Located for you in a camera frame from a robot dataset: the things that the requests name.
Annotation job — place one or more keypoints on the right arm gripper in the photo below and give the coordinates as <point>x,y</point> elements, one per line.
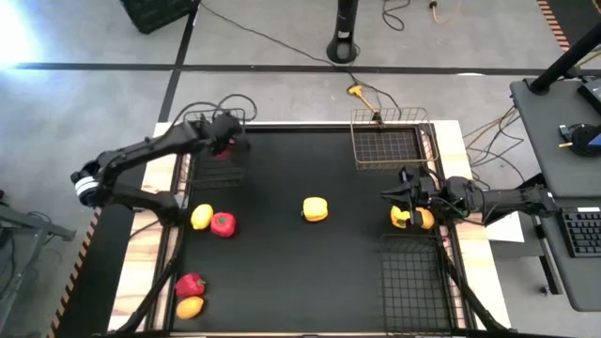
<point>425,188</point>

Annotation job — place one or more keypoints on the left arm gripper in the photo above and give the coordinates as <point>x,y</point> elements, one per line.
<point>225,129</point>

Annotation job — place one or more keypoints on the yellow bell pepper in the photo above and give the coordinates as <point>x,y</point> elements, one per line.
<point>315,209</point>
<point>399,218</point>

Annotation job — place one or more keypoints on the red bell pepper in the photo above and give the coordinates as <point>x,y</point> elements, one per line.
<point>223,225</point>
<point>189,285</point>
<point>226,152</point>

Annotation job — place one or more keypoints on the orange yellow lemon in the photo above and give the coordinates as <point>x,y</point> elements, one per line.
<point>189,308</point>
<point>427,219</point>

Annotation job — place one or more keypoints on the bright yellow lemon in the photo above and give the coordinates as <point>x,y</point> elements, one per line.
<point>202,216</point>

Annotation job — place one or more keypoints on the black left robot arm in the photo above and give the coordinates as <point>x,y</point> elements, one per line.
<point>141,150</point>

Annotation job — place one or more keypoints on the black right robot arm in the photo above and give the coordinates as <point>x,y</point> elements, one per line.
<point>497,199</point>

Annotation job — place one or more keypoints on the yellow power plug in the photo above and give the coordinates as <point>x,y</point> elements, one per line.
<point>358,90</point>

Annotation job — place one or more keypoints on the black plastic crate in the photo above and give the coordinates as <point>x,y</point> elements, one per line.
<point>155,13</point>

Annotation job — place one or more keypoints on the grey desk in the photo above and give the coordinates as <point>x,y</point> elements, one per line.
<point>544,150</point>

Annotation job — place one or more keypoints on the black keyboard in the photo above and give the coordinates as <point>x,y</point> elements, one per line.
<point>584,233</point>

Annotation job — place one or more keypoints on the black round device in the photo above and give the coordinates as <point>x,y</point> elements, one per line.
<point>584,139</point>

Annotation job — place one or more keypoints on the black slanted pole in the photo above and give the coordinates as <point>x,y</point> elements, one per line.
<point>565,61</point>

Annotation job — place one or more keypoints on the grey metal stand leg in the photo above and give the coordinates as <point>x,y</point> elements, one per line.
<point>33,225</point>

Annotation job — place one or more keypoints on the black metal table frame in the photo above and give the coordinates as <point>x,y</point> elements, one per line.
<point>474,300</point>

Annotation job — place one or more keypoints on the black round-base post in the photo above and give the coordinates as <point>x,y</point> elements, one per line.
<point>343,33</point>

